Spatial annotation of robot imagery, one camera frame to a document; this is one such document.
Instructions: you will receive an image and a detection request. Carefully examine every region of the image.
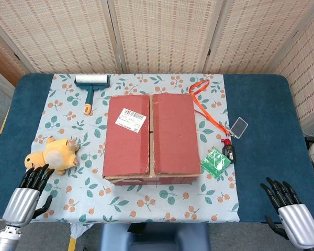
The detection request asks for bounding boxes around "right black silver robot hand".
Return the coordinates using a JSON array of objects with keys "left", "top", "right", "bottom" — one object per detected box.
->
[{"left": 260, "top": 177, "right": 314, "bottom": 249}]

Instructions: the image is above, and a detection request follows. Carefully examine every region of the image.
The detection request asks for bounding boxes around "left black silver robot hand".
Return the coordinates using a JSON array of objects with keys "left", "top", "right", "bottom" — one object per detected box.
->
[{"left": 2, "top": 163, "right": 55, "bottom": 227}]

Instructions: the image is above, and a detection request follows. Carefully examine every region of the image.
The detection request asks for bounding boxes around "red cardboard shipping box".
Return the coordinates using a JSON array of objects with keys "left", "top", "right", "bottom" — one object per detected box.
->
[{"left": 102, "top": 93, "right": 201, "bottom": 186}]

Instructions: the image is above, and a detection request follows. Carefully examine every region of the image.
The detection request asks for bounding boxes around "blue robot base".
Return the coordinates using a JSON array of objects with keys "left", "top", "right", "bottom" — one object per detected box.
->
[{"left": 99, "top": 222, "right": 211, "bottom": 251}]

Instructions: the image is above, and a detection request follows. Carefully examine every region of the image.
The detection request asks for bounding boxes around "black red small box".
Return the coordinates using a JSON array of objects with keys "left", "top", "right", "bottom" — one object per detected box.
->
[{"left": 220, "top": 138, "right": 236, "bottom": 164}]

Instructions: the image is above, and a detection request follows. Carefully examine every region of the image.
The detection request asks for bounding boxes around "yellow plush toy animal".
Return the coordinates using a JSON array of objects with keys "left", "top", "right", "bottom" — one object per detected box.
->
[{"left": 25, "top": 135, "right": 81, "bottom": 175}]

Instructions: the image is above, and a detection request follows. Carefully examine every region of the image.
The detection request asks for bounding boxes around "green foil packet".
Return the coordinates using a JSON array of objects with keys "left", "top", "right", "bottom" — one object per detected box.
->
[{"left": 200, "top": 147, "right": 231, "bottom": 180}]

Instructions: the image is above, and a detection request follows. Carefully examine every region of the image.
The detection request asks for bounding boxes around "clear plastic badge holder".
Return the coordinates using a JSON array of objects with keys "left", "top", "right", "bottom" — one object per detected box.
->
[{"left": 229, "top": 117, "right": 249, "bottom": 139}]

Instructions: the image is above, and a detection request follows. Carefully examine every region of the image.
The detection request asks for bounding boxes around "floral leaf fruit tablecloth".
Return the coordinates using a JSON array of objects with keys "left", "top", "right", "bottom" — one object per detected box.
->
[{"left": 31, "top": 73, "right": 240, "bottom": 224}]

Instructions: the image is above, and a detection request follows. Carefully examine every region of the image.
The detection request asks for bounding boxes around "teal white lint roller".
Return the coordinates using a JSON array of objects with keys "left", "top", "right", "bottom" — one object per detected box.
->
[{"left": 74, "top": 74, "right": 111, "bottom": 116}]

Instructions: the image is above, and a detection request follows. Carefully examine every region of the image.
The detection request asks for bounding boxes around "woven bamboo folding screen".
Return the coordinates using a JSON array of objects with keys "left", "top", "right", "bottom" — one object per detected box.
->
[{"left": 0, "top": 0, "right": 314, "bottom": 123}]

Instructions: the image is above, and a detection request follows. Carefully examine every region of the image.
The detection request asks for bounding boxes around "orange lanyard strap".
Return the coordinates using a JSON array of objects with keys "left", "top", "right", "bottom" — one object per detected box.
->
[{"left": 188, "top": 79, "right": 232, "bottom": 136}]

